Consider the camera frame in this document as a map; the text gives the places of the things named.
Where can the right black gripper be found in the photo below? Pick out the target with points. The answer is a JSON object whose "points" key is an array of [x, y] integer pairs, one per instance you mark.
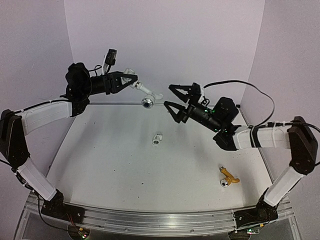
{"points": [[183, 112]]}

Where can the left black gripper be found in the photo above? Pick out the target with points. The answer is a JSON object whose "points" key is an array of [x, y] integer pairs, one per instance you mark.
{"points": [[112, 81]]}

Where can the white plastic faucet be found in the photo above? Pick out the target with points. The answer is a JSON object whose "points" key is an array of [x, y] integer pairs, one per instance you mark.
{"points": [[150, 96]]}

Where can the gold brass faucet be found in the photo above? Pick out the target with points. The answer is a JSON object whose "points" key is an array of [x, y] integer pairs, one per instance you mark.
{"points": [[228, 178]]}

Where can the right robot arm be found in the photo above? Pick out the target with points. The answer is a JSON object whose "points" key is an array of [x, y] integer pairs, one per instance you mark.
{"points": [[295, 135]]}

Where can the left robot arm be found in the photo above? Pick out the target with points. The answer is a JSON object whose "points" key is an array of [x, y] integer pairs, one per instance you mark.
{"points": [[16, 125]]}

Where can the right small circuit board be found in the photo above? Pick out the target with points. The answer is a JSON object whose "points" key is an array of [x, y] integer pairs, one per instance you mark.
{"points": [[253, 230]]}

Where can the small circuit board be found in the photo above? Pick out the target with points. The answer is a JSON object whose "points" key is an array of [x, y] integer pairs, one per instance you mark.
{"points": [[84, 233], [253, 230]]}

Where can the left small circuit board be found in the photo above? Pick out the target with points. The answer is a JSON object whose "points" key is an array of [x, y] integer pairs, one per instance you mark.
{"points": [[84, 233]]}

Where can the aluminium front rail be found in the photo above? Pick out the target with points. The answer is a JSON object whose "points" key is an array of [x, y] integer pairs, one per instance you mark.
{"points": [[158, 224]]}

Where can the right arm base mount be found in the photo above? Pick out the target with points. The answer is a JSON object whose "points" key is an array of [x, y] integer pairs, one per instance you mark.
{"points": [[260, 214]]}

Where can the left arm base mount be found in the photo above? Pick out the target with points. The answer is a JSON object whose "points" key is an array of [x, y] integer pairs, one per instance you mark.
{"points": [[56, 208]]}

